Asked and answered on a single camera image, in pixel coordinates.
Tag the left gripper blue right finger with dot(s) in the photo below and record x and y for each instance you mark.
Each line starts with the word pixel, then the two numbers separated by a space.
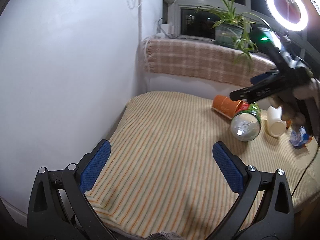
pixel 274 218

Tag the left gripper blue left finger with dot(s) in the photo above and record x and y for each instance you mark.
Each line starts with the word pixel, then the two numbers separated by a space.
pixel 58 207

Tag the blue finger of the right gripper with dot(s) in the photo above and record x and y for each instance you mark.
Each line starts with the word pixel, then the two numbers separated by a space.
pixel 264 77
pixel 256 92

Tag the orange paper cup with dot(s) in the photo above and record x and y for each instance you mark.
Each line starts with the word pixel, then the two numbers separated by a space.
pixel 288 124
pixel 225 106

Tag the green label plastic cup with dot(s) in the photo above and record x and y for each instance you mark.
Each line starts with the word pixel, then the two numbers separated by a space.
pixel 246 123

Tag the right gloved hand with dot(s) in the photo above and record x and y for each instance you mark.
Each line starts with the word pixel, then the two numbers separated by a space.
pixel 309 91

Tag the plaid beige sill cloth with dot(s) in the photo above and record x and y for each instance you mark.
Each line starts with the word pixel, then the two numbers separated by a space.
pixel 202 60

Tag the potted spider plant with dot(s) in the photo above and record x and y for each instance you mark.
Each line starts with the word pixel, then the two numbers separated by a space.
pixel 233 30

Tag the white power adapter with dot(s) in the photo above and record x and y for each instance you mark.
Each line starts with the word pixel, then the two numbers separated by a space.
pixel 167 29

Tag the grey fuzzy fabric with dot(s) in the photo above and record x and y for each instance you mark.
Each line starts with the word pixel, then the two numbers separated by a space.
pixel 164 236

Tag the striped yellow table cloth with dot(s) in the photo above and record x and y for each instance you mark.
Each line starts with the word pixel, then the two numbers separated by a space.
pixel 161 175

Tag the ring light on tripod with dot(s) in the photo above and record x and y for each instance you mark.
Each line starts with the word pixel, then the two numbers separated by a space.
pixel 290 14

